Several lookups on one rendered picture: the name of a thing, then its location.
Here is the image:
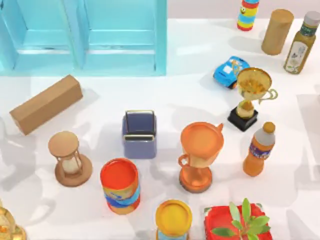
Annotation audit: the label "orange trophy cup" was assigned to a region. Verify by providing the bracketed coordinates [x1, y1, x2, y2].
[177, 121, 225, 194]

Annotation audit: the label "red-lidded colourful can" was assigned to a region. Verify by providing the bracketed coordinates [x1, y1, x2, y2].
[100, 157, 141, 216]

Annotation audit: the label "blue toy car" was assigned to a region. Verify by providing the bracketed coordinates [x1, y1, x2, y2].
[212, 55, 251, 90]

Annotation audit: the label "light blue rack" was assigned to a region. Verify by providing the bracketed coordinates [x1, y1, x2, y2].
[0, 0, 167, 77]

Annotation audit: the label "gold trophy on black base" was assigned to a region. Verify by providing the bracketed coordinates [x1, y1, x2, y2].
[227, 67, 279, 133]

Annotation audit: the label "wooden hourglass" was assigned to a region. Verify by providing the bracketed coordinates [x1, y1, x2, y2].
[47, 131, 93, 187]

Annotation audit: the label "yellow-lidded can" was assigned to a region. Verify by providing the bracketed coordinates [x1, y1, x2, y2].
[155, 199, 193, 240]

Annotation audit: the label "orange drink bottle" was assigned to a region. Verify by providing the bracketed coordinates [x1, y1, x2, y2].
[242, 121, 277, 178]

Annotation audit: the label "long brown cardboard box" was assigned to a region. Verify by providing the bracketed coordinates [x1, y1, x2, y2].
[9, 74, 84, 137]

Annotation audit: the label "red plant pot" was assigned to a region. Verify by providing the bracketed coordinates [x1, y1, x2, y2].
[203, 202, 273, 240]

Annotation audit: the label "green plant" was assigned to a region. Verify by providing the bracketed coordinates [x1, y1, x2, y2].
[211, 197, 272, 240]

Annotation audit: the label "striped colourful can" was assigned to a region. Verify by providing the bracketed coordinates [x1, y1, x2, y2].
[236, 0, 260, 32]

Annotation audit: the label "brown cylinder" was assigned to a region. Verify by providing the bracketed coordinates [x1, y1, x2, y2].
[261, 8, 295, 56]

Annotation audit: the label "olive green bottle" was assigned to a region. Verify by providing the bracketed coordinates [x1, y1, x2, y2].
[283, 11, 320, 75]

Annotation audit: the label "gold ornament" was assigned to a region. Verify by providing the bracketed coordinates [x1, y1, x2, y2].
[0, 199, 28, 240]

